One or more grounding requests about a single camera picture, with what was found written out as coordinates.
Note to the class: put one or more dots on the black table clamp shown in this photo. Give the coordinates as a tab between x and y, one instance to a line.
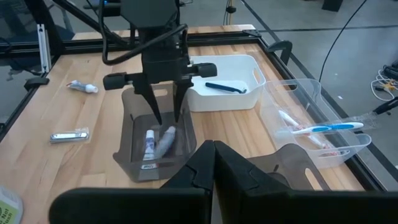
35	82
284	46

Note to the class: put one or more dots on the small toothpaste tube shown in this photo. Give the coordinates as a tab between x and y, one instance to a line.
149	149
166	141
81	86

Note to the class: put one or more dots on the clear plastic bin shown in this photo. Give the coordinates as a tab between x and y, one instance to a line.
311	93

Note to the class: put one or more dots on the silver aluminium profile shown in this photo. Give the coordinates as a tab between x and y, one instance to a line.
43	46

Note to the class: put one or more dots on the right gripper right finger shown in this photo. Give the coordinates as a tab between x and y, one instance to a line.
311	208

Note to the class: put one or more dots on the white plastic bin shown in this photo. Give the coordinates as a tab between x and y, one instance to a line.
224	104

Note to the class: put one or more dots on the blue and white toothbrush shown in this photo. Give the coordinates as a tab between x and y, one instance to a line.
329	127

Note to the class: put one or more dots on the silver nail clipper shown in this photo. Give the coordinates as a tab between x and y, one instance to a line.
68	135

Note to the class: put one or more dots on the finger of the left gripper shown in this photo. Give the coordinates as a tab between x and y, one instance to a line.
149	99
180	99

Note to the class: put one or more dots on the smoky grey plastic bin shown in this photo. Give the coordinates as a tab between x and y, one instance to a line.
124	149
289	165

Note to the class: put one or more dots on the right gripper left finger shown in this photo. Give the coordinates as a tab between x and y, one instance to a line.
124	205

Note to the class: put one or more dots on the red and white toothbrush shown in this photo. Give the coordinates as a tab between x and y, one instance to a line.
287	118

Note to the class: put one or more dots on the black razor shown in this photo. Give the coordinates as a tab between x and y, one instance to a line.
224	88

